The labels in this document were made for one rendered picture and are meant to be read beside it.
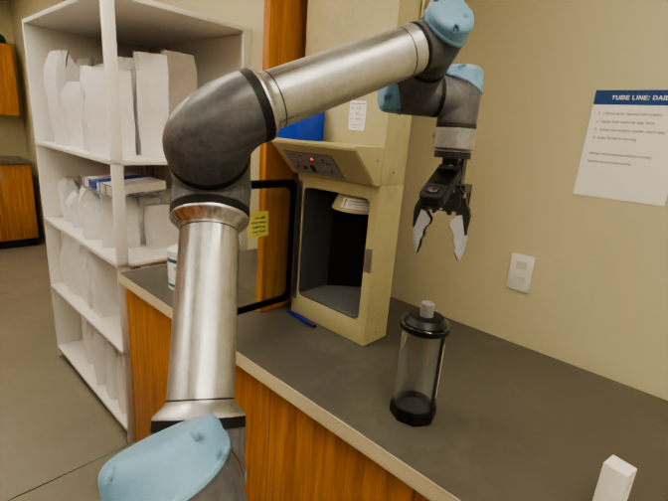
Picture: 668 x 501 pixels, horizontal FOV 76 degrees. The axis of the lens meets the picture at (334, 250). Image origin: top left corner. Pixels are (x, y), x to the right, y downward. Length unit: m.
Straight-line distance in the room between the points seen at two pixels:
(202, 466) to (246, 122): 0.38
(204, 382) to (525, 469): 0.66
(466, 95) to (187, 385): 0.66
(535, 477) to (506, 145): 0.92
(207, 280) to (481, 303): 1.11
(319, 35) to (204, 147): 0.83
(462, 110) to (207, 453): 0.68
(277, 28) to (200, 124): 0.84
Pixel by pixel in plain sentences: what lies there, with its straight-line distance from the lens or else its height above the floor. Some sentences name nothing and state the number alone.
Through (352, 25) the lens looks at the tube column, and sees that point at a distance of 1.25.
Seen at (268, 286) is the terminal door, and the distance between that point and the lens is 1.36.
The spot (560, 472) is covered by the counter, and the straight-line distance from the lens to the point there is 1.03.
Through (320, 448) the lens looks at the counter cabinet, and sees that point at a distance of 1.13.
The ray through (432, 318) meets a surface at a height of 1.18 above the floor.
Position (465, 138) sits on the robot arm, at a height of 1.55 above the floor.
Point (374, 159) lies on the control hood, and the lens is 1.11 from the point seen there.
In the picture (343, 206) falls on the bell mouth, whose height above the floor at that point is 1.33.
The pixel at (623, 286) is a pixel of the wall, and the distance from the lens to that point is 1.40.
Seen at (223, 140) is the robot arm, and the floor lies 1.52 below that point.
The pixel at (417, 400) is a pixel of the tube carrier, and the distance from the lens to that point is 0.98.
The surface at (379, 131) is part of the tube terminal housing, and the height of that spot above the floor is 1.55.
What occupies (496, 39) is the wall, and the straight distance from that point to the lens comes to 1.51.
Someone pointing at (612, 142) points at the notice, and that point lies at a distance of 1.37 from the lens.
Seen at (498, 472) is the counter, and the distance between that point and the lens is 0.97.
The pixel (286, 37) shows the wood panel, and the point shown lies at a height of 1.79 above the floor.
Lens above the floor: 1.54
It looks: 16 degrees down
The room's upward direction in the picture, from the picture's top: 5 degrees clockwise
